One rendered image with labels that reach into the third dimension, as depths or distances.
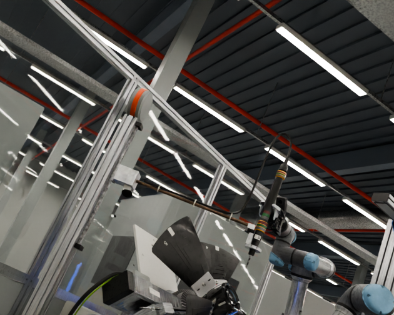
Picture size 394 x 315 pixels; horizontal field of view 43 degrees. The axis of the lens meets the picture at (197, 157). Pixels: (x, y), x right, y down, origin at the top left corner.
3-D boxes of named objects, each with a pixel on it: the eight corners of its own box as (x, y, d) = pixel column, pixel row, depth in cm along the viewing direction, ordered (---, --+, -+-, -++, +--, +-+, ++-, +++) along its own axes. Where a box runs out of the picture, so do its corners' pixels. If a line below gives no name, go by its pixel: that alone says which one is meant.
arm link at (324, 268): (339, 285, 259) (310, 275, 219) (319, 279, 265) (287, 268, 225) (344, 263, 261) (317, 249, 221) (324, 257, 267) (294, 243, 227)
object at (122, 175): (109, 179, 218) (118, 161, 221) (112, 184, 224) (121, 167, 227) (131, 187, 216) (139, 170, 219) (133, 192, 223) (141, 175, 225)
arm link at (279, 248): (287, 265, 224) (295, 242, 228) (264, 259, 230) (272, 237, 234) (292, 270, 230) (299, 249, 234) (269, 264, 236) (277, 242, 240)
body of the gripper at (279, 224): (276, 227, 216) (284, 237, 225) (282, 209, 219) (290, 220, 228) (260, 223, 220) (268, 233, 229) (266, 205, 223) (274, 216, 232)
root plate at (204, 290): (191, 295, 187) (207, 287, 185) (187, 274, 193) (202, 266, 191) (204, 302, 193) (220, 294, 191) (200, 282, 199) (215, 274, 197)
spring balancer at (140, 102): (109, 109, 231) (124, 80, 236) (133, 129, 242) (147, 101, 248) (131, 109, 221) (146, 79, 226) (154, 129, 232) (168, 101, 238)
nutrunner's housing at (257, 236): (246, 252, 206) (282, 155, 221) (246, 254, 210) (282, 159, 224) (255, 256, 205) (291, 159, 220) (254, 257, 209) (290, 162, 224)
